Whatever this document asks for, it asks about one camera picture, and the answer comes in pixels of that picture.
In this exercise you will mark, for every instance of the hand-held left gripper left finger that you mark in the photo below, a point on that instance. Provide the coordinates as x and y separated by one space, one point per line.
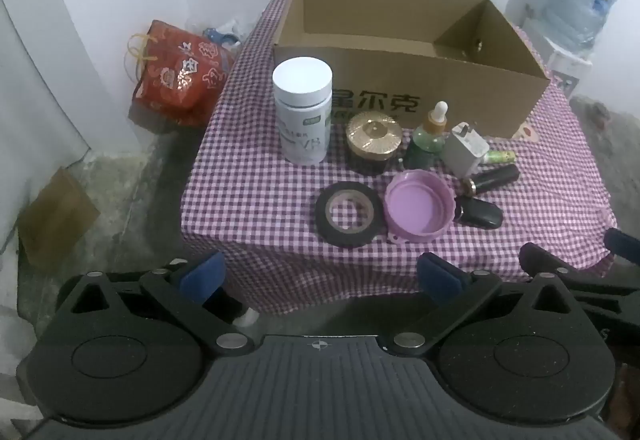
202 277

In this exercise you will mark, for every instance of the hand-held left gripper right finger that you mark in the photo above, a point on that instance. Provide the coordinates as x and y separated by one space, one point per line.
440 277

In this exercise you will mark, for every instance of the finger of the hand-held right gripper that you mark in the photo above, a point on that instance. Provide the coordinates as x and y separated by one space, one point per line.
600 289
622 245

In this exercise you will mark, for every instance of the black key fob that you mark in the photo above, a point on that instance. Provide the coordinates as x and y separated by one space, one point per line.
480 215

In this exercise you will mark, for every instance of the purple plastic lid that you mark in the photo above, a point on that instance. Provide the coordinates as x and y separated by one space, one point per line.
415 200

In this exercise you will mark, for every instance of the black tape roll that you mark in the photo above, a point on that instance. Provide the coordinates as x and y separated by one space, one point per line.
350 239

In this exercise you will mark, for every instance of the white power adapter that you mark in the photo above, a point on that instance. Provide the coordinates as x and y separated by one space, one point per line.
462 155

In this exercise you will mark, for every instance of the green dropper bottle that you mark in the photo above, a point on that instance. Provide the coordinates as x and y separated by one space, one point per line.
425 150

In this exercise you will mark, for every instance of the gold lid jar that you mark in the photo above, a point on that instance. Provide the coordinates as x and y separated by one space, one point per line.
372 135

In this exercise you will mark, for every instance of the white pill bottle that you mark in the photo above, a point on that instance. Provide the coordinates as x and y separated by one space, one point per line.
302 120

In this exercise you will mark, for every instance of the brown cardboard box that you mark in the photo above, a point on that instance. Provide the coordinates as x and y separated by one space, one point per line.
450 85

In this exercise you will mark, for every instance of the purple checkered tablecloth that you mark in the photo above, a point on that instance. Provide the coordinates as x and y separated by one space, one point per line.
250 200

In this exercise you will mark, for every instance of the black lipstick tube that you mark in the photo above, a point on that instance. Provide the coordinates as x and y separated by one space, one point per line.
492 178

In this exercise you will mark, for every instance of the small green lip balm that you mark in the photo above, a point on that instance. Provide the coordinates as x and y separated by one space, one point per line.
500 156

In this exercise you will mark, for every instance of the brown cardboard piece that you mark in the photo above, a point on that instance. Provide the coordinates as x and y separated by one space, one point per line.
55 220

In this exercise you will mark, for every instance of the red gift bag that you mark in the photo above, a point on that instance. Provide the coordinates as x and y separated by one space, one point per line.
175 75

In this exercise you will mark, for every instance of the small blue plastic object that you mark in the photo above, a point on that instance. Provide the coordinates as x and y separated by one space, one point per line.
220 36

